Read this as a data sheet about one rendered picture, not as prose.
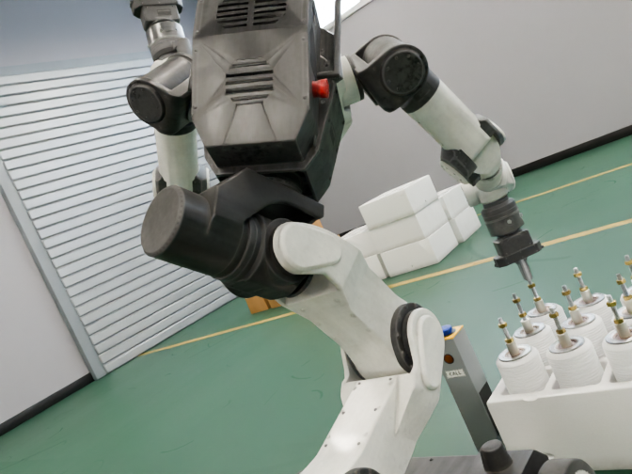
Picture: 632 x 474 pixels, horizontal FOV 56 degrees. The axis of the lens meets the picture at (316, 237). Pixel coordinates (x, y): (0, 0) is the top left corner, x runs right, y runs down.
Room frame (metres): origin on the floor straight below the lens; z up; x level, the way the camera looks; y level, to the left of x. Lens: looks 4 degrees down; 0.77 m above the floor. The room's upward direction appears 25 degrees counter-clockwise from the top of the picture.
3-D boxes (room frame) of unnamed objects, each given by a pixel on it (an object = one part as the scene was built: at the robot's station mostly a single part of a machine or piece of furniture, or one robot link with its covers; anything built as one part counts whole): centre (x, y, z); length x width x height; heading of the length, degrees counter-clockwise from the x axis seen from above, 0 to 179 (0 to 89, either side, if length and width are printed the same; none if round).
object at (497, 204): (1.50, -0.44, 0.58); 0.11 x 0.11 x 0.11; 76
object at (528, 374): (1.30, -0.30, 0.16); 0.10 x 0.10 x 0.18
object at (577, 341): (1.23, -0.39, 0.25); 0.08 x 0.08 x 0.01
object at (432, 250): (4.12, -0.63, 0.09); 0.39 x 0.39 x 0.18; 53
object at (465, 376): (1.45, -0.19, 0.16); 0.07 x 0.07 x 0.31; 51
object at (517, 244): (1.48, -0.45, 0.46); 0.13 x 0.10 x 0.12; 89
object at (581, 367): (1.23, -0.39, 0.16); 0.10 x 0.10 x 0.18
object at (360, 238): (4.40, -0.33, 0.27); 0.39 x 0.39 x 0.18; 51
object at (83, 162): (6.73, 1.39, 1.55); 3.20 x 0.12 x 3.10; 139
